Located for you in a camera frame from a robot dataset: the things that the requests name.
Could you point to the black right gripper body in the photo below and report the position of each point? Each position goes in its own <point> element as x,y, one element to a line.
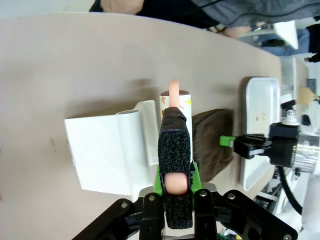
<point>282,145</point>

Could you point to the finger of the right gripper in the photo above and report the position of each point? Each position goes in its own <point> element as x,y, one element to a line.
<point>250,139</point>
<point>250,151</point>

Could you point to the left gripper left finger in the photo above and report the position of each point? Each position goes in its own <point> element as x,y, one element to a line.
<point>151,212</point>

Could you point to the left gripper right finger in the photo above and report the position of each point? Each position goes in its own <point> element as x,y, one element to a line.
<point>203,212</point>

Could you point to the patterned paper cup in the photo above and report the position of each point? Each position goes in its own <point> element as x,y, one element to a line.
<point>173,150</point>

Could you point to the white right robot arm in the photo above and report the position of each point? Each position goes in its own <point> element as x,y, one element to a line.
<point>306,155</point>

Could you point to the person's left hand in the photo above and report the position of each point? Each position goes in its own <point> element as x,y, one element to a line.
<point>236,32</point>

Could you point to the person's right hand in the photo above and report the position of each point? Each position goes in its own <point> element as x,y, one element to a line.
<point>122,6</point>

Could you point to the silver metal tray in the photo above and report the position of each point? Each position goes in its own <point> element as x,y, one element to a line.
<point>260,100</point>

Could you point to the white folded roller stand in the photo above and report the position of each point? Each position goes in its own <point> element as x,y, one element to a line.
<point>100,150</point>

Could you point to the person in grey jacket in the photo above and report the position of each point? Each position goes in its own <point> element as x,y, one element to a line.
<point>262,10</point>

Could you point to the black trousers of person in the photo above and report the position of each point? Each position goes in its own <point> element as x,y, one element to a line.
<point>175,12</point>

